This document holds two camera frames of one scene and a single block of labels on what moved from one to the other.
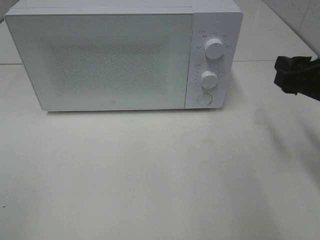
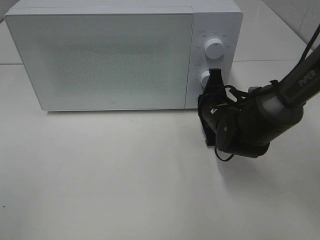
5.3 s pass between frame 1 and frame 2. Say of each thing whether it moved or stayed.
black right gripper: moved
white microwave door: stayed
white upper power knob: stayed
